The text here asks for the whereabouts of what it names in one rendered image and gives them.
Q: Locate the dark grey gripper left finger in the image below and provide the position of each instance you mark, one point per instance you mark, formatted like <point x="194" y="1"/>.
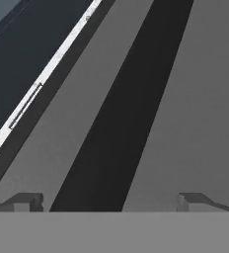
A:
<point x="27" y="199"/>

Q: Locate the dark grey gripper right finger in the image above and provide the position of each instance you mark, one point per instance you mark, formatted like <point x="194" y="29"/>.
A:
<point x="189" y="199"/>

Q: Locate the navy cupboard door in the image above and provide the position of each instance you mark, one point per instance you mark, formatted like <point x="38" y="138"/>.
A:
<point x="24" y="62"/>

